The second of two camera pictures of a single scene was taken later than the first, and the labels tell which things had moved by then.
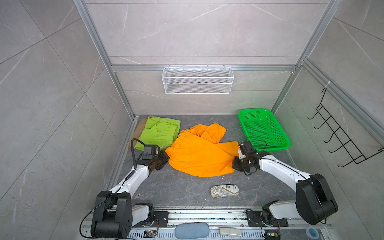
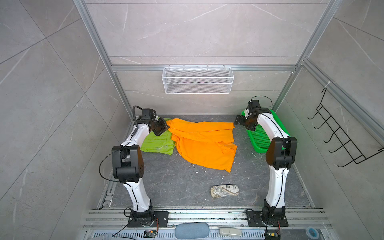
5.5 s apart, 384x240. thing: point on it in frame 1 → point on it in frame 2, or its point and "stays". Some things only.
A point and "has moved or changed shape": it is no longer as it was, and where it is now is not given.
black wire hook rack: (356, 155) stays
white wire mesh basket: (198, 80) stays
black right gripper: (235, 164) → (242, 117)
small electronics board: (149, 233) stays
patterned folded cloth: (220, 191) stays
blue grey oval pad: (192, 230) stays
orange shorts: (198, 151) has moved or changed shape
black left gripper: (165, 158) → (163, 126)
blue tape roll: (312, 232) stays
